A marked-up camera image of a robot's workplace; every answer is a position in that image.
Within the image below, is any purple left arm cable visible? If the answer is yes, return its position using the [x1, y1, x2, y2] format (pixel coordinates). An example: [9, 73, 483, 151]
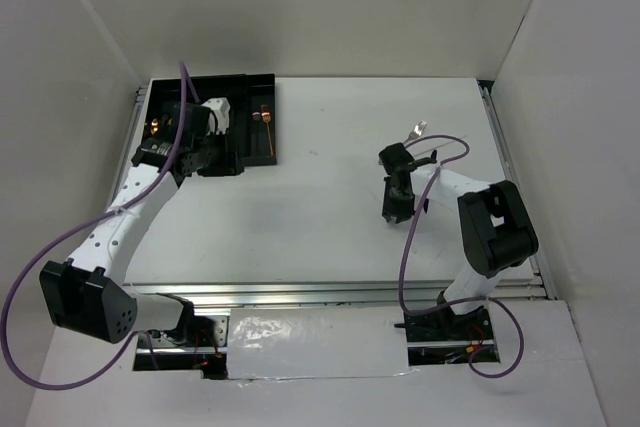
[0, 60, 204, 391]

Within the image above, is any aluminium right side rail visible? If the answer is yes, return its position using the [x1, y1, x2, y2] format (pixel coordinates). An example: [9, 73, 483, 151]
[477, 80, 558, 300]

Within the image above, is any white foil-edged front panel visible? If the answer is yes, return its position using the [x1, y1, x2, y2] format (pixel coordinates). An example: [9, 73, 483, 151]
[227, 307, 410, 380]

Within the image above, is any white chopstick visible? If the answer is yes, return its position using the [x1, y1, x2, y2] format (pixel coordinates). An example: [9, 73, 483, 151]
[411, 138, 465, 157]

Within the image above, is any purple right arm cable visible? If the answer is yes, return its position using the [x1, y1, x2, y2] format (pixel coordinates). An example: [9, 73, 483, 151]
[398, 134, 525, 379]

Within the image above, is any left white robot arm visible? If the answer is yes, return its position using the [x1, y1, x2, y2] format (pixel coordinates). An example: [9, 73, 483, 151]
[39, 98, 243, 346]

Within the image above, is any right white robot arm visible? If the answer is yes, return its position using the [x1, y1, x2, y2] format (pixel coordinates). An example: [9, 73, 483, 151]
[379, 143, 539, 339]

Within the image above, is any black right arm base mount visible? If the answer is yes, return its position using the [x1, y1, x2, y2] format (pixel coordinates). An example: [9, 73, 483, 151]
[394, 307, 494, 343]

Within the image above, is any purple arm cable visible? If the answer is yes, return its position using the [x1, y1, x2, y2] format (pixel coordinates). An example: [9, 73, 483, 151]
[398, 134, 525, 379]
[0, 60, 204, 391]

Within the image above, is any copper rose gold fork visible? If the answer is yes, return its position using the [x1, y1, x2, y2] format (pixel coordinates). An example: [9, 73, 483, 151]
[261, 107, 274, 156]

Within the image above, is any black cutlery organizer tray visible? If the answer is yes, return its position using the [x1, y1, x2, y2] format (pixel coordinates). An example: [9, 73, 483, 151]
[144, 74, 277, 167]

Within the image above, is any silver ornate fork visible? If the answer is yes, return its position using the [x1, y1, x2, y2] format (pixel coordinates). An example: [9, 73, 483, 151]
[403, 121, 428, 144]

